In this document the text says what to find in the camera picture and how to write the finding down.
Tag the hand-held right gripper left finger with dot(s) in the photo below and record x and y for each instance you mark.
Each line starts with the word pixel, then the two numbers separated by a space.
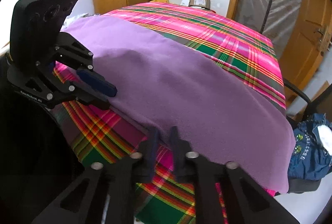
pixel 154 147

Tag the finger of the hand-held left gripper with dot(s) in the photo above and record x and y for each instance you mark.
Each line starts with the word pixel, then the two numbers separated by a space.
pixel 85 97
pixel 98 84

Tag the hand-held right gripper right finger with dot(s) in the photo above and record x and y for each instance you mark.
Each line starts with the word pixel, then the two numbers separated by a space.
pixel 174 147

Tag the purple fleece garment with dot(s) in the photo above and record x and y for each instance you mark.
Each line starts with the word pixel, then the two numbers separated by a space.
pixel 181 84

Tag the white carton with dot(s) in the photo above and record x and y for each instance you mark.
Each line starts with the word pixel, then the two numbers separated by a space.
pixel 185 2

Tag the pink plaid bedsheet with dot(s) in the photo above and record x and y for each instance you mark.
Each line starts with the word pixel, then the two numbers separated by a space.
pixel 207 29

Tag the blue denim bag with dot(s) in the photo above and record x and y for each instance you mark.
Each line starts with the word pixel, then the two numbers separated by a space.
pixel 308 159

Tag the black mesh chair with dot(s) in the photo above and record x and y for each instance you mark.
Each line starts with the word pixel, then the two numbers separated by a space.
pixel 300 95

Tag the white cloth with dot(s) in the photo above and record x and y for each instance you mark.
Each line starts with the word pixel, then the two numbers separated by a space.
pixel 325 136

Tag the wooden door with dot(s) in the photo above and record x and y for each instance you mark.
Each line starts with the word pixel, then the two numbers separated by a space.
pixel 303 45

